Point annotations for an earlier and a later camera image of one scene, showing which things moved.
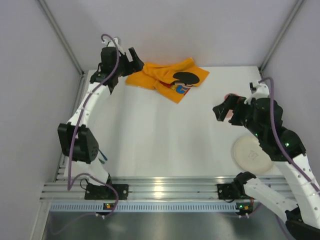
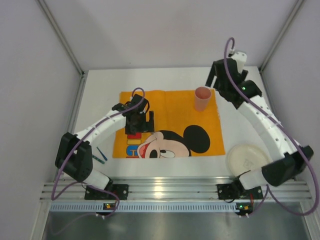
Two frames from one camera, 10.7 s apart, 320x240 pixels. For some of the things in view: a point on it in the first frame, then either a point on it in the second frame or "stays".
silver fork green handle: x=101 y=161 stays
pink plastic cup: x=230 y=113 to x=202 y=100
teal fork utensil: x=105 y=158 stays
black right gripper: x=235 y=110 to x=219 y=72
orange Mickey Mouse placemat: x=173 y=78 to x=180 y=129
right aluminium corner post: x=280 y=36 stays
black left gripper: x=127 y=62 to x=139 y=127
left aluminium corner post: x=54 y=23 stays
